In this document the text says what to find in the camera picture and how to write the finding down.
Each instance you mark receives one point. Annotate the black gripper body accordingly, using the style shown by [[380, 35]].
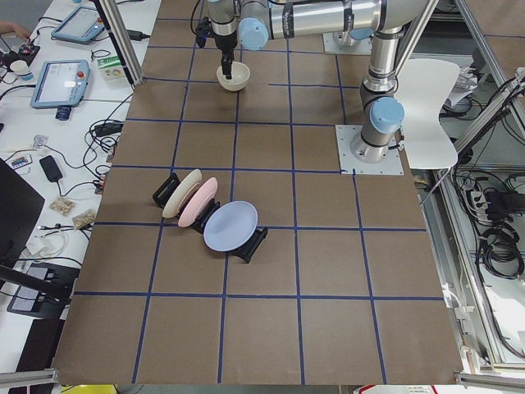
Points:
[[226, 42]]

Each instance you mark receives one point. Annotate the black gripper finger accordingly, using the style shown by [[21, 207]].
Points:
[[226, 69]]

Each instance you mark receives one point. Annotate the white ceramic bowl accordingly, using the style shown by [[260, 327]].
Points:
[[240, 74]]

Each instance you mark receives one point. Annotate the black power adapter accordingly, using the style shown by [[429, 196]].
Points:
[[137, 35]]

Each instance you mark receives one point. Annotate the green white box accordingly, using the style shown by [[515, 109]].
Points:
[[110, 68]]

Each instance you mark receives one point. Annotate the pink plate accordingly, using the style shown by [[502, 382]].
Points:
[[198, 202]]

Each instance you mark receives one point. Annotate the blue teach pendant far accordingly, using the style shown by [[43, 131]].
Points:
[[82, 26]]

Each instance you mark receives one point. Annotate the blue teach pendant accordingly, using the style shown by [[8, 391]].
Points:
[[61, 84], [82, 26]]

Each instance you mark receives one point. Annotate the black dish rack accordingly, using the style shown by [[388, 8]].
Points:
[[244, 252]]

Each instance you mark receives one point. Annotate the cream plate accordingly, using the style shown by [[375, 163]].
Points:
[[182, 193]]

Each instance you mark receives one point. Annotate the light blue plate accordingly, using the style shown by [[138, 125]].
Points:
[[230, 226]]

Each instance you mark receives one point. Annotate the blue teach pendant near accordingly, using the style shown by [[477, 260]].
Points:
[[61, 84]]

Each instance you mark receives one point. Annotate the white plastic chair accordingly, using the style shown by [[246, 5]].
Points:
[[423, 87]]

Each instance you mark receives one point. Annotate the paper cup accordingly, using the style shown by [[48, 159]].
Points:
[[22, 70]]

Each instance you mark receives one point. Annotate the black phone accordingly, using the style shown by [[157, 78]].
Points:
[[50, 168]]

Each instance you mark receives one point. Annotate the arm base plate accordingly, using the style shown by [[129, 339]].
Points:
[[343, 43], [358, 158]]

